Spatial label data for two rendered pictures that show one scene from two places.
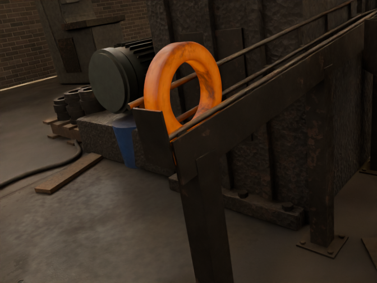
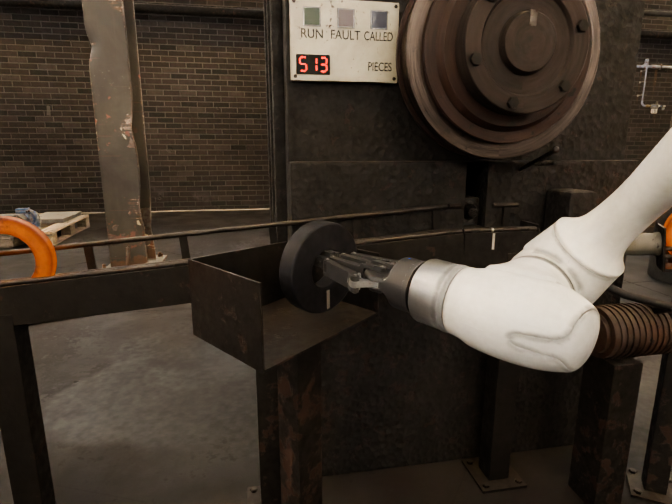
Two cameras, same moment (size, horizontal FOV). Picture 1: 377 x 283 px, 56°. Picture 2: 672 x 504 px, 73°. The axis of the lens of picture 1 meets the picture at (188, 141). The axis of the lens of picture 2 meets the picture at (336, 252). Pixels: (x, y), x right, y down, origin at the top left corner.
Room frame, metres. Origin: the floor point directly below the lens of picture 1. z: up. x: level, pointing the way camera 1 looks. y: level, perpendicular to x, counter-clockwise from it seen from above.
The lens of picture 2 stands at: (0.25, -1.10, 0.90)
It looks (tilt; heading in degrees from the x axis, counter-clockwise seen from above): 13 degrees down; 34
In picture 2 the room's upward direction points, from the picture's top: straight up
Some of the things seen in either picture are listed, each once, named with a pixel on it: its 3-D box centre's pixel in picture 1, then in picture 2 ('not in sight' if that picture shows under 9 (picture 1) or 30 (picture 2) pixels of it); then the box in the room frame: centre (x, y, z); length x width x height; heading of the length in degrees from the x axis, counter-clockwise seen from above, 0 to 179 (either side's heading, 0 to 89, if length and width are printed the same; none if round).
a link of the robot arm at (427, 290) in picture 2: not in sight; (440, 294); (0.81, -0.90, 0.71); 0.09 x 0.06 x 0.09; 169
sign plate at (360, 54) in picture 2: not in sight; (344, 42); (1.23, -0.47, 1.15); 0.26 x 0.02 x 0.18; 134
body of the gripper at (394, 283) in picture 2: not in sight; (396, 280); (0.82, -0.82, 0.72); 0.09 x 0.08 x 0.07; 79
